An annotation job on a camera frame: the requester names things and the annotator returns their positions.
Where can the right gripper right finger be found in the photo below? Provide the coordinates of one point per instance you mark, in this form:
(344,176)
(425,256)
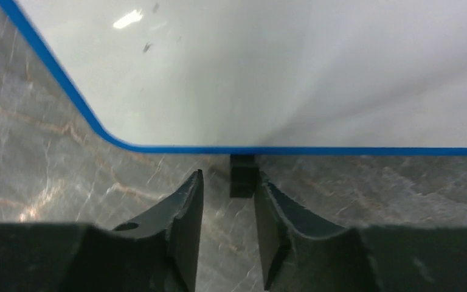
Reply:
(300,250)

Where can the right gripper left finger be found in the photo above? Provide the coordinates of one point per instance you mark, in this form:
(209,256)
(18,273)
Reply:
(162,247)

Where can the blue framed whiteboard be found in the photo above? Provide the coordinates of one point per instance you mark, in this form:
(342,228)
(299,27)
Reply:
(260,77)

